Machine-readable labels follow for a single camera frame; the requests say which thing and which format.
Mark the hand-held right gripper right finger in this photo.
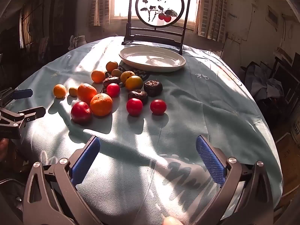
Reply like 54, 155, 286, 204
194, 135, 275, 225

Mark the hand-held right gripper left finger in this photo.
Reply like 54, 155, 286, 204
22, 135, 104, 225

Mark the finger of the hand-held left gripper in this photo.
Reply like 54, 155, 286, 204
0, 106, 46, 127
0, 88, 33, 106

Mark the small orange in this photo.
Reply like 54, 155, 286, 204
91, 70, 106, 83
53, 84, 67, 99

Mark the large dark red plum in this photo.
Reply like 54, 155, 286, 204
71, 101, 92, 123

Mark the large orange tangerine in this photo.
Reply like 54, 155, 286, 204
90, 93, 113, 117

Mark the yellow-orange plum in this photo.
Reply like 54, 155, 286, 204
125, 75, 143, 91

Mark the white oval plate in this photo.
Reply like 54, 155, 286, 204
118, 45, 186, 73

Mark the person's left hand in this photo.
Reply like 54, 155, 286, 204
0, 139, 10, 163

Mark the person's right hand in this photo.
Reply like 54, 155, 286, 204
163, 216, 182, 225

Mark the light blue printed tablecloth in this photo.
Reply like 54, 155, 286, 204
9, 36, 283, 225

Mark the red tomato on table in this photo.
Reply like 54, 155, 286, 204
106, 83, 121, 98

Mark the white pitcher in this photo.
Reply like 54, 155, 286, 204
74, 35, 87, 48

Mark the white printed bucket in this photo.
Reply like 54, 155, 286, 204
291, 117, 300, 141

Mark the yellow-orange orange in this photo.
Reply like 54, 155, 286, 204
106, 61, 119, 73

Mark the grey cloth pile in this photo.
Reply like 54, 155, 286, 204
244, 62, 285, 99

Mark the yellow spotted pear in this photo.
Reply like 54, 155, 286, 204
120, 70, 136, 84

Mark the checked curtain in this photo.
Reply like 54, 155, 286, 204
198, 0, 228, 39
88, 0, 110, 26

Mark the bright window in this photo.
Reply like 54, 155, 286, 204
109, 0, 202, 30

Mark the black frame stack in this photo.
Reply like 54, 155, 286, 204
272, 52, 300, 104

